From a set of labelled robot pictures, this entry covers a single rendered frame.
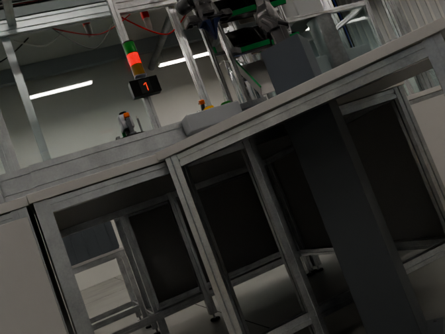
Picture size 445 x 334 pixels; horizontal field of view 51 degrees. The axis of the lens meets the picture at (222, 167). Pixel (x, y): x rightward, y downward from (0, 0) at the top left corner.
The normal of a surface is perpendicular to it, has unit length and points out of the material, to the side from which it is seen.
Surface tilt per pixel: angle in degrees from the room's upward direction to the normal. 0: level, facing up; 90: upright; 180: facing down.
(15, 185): 90
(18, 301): 90
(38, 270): 90
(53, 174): 90
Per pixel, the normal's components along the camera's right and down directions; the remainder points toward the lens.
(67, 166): 0.31, -0.20
